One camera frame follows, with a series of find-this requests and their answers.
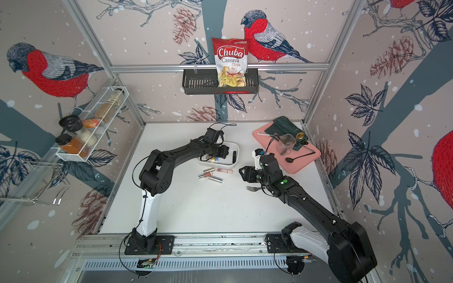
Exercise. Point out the white handle utensil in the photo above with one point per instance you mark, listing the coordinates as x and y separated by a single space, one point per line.
276 136

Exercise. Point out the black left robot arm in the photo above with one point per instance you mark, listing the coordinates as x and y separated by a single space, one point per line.
347 248

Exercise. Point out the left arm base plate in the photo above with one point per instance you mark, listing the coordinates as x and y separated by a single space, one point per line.
151 245

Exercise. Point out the red cassava chips bag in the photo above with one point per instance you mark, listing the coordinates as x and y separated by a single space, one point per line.
231 60

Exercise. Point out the black spoon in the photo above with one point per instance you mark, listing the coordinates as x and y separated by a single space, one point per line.
291 160

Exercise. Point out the silver lipstick tube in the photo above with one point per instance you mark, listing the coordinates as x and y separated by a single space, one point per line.
216 179

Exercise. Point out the dark green folded cloth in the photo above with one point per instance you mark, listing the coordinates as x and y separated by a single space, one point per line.
282 125

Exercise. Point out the gold spoon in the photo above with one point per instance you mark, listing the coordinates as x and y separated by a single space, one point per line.
302 139

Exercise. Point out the white wire spice rack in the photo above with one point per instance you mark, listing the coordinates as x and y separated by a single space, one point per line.
98 119

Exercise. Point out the clear plastic cup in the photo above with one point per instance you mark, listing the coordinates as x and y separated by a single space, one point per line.
285 144

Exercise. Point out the black lid spice jar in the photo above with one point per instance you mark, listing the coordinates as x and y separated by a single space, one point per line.
74 125

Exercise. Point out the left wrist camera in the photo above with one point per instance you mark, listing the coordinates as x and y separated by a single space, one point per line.
256 155

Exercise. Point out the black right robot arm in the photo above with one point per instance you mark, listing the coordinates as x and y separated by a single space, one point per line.
156 177

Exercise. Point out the silver coral lip gloss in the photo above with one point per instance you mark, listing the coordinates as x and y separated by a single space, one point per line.
205 175

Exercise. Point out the black gold-band lipstick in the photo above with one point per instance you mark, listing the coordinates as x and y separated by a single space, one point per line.
234 157

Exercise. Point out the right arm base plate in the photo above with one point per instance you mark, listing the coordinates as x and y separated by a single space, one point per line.
279 243

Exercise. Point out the pink clear lip gloss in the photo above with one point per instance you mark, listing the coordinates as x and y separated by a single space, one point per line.
229 171

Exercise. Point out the orange spice jar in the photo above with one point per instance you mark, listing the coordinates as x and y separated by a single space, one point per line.
72 145

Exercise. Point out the white plastic storage box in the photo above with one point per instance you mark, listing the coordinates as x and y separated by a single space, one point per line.
225 163

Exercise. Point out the metal wire hook rack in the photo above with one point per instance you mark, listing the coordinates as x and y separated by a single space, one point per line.
41 183

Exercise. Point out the pink rectangular tray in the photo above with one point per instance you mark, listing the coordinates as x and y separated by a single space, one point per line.
290 168

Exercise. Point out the tan cap lip gloss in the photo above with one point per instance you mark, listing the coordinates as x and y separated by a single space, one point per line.
209 170

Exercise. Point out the fork with pink handle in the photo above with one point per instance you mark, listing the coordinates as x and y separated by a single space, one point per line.
253 188

